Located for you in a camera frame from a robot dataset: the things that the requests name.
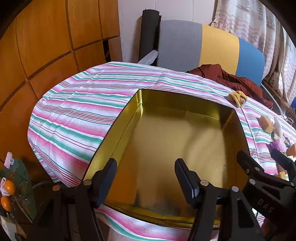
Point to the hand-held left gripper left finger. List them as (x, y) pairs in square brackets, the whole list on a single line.
[(108, 183)]

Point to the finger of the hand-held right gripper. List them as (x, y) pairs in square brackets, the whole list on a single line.
[(281, 160), (245, 163)]

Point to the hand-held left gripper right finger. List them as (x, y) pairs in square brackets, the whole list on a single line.
[(190, 188)]

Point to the purple plastic bag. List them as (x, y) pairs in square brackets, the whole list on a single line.
[(277, 144)]

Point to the white plastic bag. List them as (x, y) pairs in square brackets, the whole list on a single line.
[(277, 126)]

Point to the gold tin box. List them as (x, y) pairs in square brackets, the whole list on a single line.
[(161, 150)]

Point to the blue container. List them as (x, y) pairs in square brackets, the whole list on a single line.
[(293, 103)]

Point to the dark red jacket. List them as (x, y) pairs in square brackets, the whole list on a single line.
[(231, 81)]

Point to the striped tablecloth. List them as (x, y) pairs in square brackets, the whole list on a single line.
[(81, 104)]

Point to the green plastic bag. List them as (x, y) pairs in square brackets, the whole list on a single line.
[(23, 176)]

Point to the small orange fruit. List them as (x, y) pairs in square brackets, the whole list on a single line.
[(9, 186), (5, 203)]

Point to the white foam padding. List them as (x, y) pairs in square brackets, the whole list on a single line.
[(149, 58)]

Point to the grey yellow blue chair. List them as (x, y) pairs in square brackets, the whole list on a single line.
[(180, 44)]

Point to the printed beige curtain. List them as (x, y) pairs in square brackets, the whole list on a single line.
[(254, 18)]

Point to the black rolled mat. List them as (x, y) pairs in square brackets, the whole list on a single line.
[(148, 32)]

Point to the wooden cabinet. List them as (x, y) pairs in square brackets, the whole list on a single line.
[(46, 34)]

